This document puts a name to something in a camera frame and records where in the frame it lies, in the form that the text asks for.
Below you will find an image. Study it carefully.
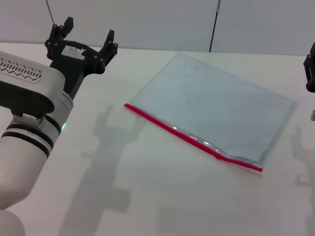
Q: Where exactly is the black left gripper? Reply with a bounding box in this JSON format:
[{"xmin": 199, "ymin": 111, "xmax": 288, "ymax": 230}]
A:
[{"xmin": 45, "ymin": 17, "xmax": 119, "ymax": 100}]

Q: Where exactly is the clear document bag red zip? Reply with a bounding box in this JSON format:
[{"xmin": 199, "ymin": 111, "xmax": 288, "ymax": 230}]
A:
[{"xmin": 124, "ymin": 51, "xmax": 298, "ymax": 173}]

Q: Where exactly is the black vertical wall strip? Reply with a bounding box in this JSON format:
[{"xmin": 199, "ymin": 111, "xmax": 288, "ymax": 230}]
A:
[{"xmin": 209, "ymin": 0, "xmax": 221, "ymax": 53}]

